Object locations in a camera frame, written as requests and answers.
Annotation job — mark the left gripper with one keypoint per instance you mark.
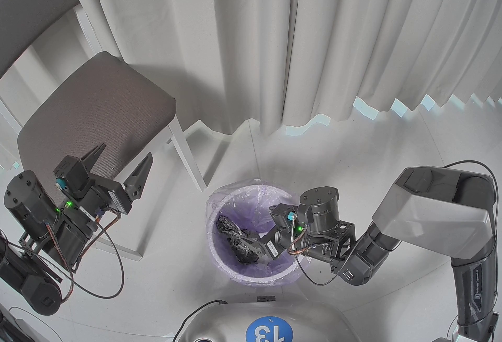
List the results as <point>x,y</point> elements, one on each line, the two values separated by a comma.
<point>109,197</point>

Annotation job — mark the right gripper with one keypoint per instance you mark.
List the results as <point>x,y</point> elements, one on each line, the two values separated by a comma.
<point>280,246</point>

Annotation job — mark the purple plastic bag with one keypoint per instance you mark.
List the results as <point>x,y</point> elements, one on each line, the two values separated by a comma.
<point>255,211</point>

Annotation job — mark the black plastic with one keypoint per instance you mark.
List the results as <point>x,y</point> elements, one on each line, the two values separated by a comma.
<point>235,238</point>

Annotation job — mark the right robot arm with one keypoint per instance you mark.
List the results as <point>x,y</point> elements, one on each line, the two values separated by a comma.
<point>431,207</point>

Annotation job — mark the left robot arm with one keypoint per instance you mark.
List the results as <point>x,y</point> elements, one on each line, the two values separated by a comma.
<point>27,199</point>

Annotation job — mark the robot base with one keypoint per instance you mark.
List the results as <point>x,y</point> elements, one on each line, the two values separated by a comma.
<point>274,320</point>

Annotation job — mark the white trash bin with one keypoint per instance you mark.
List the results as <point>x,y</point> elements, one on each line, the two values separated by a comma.
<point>251,279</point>

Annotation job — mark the grey and white chair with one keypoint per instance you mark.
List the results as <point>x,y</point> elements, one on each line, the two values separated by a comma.
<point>98,116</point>

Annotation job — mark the white curtain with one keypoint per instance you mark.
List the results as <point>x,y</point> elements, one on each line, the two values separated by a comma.
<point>392,18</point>
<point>176,18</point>

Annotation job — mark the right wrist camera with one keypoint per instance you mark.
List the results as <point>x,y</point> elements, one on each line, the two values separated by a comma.
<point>282,217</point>

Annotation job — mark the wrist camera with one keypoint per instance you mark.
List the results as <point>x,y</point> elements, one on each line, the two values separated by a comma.
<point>72,177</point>
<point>282,217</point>

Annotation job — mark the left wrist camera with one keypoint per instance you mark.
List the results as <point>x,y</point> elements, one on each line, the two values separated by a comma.
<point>72,177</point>

